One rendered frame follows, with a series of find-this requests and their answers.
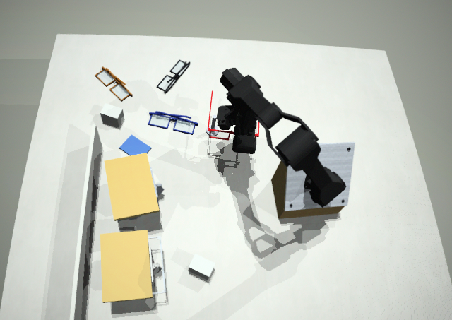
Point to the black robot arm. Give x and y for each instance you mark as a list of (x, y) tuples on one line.
[(300, 149)]

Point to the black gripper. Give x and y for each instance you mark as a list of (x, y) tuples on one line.
[(244, 141)]

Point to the long grey flat panel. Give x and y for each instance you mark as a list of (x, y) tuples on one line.
[(85, 228)]

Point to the white cube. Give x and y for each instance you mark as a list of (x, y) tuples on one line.
[(201, 266), (112, 115)]

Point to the black-framed glasses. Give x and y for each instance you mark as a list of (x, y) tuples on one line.
[(178, 69)]

